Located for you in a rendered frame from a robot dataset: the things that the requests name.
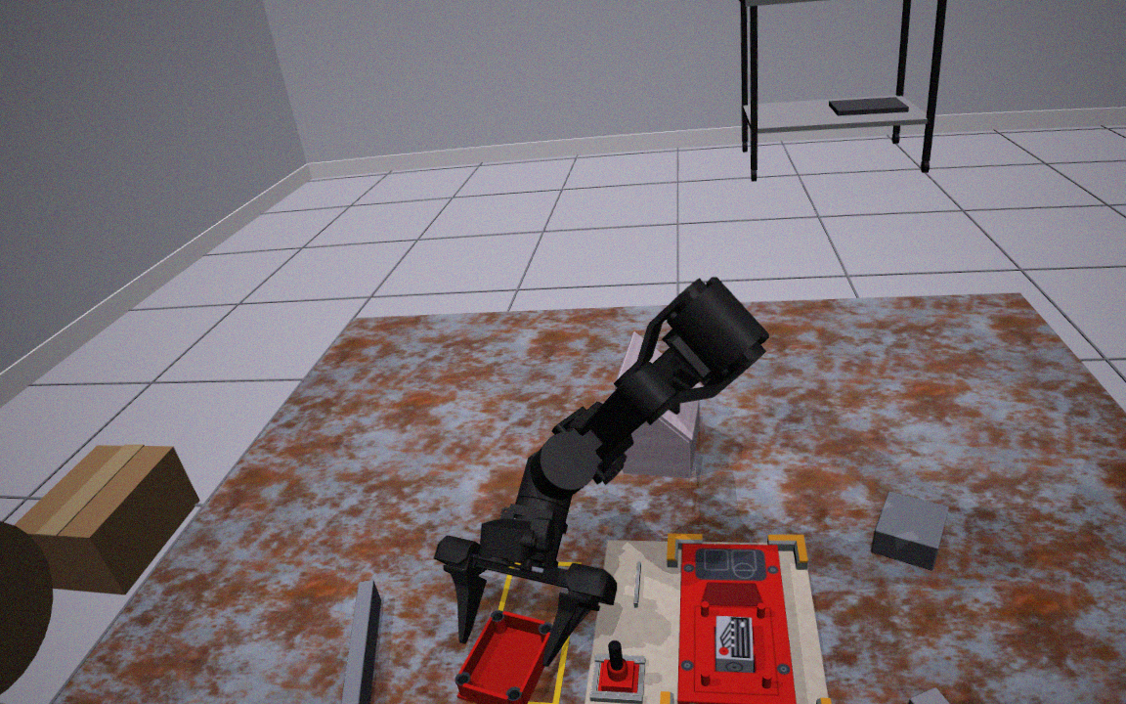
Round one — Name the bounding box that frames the yellow rectangular frame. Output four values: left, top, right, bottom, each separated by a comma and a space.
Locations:
498, 562, 582, 704

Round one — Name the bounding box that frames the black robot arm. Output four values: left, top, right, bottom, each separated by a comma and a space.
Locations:
479, 277, 769, 562

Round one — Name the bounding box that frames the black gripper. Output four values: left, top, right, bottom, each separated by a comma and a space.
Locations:
434, 497, 617, 667

